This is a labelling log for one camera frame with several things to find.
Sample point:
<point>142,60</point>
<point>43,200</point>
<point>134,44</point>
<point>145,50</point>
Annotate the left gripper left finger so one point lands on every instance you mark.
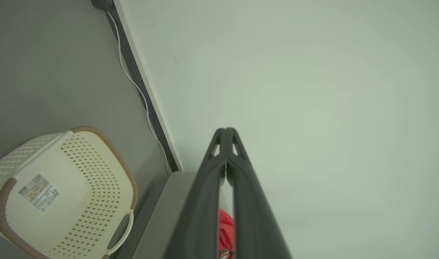
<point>201,216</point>

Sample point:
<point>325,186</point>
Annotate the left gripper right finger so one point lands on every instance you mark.
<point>252,216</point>

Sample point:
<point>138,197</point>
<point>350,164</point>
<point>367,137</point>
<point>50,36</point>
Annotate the red and white garment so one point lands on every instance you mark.
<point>226,230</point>

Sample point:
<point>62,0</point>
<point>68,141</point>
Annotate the white laundry basket brown rim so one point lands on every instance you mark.
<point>79,201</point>

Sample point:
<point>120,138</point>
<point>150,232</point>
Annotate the black and white baseboard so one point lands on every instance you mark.
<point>133,68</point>

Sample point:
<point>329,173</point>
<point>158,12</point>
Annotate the white barcode sticker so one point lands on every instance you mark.
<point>39,192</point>

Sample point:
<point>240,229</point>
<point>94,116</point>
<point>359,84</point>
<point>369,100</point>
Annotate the black round wall plug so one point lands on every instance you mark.
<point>101,3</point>

